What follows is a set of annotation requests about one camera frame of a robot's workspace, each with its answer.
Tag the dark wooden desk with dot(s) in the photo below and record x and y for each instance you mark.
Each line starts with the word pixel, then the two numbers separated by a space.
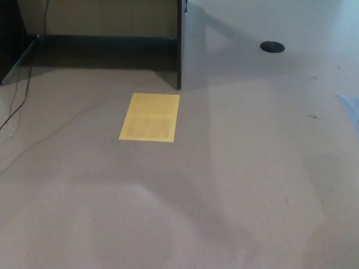
pixel 106 50

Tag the yellow paper sheet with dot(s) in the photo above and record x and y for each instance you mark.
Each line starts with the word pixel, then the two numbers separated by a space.
pixel 150 117

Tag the clear plastic sheet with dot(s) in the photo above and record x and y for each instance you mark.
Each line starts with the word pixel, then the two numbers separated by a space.
pixel 353 109

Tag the black round floor cover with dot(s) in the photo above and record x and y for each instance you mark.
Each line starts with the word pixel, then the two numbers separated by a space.
pixel 272 46

